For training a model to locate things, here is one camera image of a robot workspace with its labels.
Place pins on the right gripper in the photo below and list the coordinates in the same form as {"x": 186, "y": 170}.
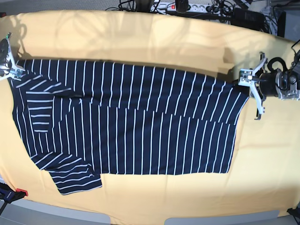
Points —
{"x": 7, "y": 59}

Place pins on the navy white striped T-shirt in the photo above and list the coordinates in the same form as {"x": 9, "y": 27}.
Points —
{"x": 80, "y": 119}

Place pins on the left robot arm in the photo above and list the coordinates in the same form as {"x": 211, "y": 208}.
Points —
{"x": 278, "y": 63}

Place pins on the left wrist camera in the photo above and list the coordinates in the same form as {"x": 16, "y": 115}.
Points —
{"x": 245, "y": 77}

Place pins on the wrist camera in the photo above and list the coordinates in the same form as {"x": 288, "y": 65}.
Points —
{"x": 245, "y": 77}
{"x": 17, "y": 74}

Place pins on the blue red clamp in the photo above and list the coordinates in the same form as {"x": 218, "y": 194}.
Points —
{"x": 9, "y": 195}

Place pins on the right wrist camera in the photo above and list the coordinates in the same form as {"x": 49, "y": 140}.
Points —
{"x": 17, "y": 74}

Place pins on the black camera stand pole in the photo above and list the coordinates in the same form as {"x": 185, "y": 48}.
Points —
{"x": 144, "y": 5}

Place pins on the black power adapter box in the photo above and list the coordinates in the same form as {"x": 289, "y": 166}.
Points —
{"x": 247, "y": 19}

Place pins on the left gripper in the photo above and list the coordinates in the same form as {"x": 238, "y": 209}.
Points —
{"x": 280, "y": 84}

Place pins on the white power strip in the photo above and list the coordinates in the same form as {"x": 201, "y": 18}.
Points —
{"x": 166, "y": 7}

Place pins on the black clamp right corner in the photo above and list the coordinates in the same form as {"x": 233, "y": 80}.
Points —
{"x": 295, "y": 213}

